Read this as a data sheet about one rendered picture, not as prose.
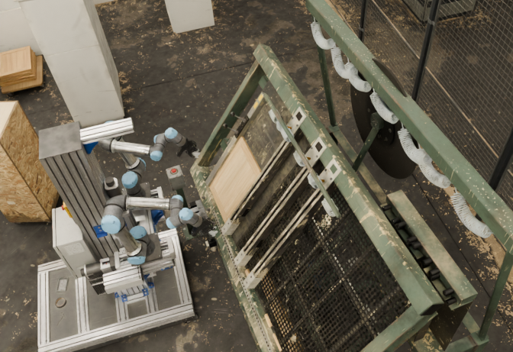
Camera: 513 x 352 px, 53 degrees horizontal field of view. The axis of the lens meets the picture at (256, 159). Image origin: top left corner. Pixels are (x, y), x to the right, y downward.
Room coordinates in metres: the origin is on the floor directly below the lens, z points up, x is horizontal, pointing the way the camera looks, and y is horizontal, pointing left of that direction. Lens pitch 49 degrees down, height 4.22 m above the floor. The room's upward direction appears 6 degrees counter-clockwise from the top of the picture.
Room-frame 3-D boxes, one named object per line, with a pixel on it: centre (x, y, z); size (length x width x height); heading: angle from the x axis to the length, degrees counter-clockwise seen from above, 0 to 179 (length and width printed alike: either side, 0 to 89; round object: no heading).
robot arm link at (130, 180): (2.51, 0.96, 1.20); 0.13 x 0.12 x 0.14; 166
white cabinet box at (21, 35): (6.26, 3.05, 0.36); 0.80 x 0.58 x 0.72; 11
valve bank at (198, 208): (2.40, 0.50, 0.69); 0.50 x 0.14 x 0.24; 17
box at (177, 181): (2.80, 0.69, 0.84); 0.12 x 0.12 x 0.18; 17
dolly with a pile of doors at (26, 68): (5.38, 2.87, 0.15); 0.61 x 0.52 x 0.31; 11
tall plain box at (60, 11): (4.82, 1.84, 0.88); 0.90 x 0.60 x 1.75; 11
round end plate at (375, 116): (2.27, -0.79, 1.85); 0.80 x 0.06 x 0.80; 17
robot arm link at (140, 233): (2.01, 0.86, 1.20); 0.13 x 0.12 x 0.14; 178
